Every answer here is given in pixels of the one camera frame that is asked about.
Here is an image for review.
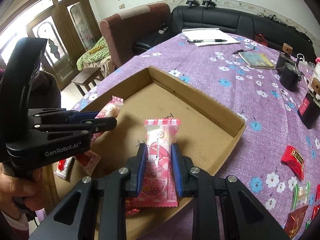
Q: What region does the person's left hand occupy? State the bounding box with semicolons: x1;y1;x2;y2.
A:
1;164;45;220

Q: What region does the green clear candy packet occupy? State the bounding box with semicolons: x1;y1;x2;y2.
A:
291;181;311;210

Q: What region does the pink white snack packet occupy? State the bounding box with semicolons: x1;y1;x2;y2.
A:
89;95;124;143

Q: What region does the pink cartoon snack packet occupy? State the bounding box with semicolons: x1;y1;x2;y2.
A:
133;119;181;207

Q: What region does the purple floral tablecloth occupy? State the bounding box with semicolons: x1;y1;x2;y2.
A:
62;34;319;226

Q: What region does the white red snack packet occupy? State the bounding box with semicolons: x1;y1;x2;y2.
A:
54;157;73;180

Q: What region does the black tea canister front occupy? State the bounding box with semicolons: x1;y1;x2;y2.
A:
298;77;319;129

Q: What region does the brown cardboard box tray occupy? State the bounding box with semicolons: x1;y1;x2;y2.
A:
41;65;247;240

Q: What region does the white paper notepad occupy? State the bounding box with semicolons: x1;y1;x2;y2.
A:
182;28;240;47

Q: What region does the dark red snack bag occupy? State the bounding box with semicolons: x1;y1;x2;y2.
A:
284;205;309;239

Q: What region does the small red candy packet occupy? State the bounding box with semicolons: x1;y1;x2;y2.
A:
281;145;304;181

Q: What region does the black tea canister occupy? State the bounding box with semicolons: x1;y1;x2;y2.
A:
279;62;302;92
298;77;319;129

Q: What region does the black tea canister back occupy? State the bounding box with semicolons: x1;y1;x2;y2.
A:
279;62;302;92

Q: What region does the yellow blue booklet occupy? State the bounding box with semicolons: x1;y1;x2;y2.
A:
238;52;275;69

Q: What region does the wooden glass door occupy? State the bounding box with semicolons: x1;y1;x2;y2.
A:
1;0;101;89

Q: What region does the brown armchair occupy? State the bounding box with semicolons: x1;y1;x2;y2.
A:
99;3;170;68

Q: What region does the black pen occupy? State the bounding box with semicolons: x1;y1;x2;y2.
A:
187;39;227;43

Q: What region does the black leather sofa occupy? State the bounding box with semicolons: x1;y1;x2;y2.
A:
133;5;316;62

